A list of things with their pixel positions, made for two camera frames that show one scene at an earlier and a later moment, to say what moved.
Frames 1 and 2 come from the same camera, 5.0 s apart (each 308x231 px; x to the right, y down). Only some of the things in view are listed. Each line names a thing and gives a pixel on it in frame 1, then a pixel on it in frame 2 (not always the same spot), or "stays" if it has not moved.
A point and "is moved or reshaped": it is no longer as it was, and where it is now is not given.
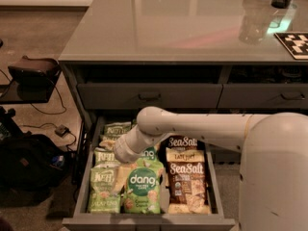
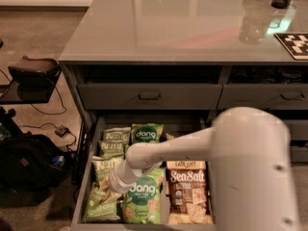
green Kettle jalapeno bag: (104, 198) is moved or reshaped
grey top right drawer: (264, 96) stays
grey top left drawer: (146, 95) stays
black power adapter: (62, 130) stays
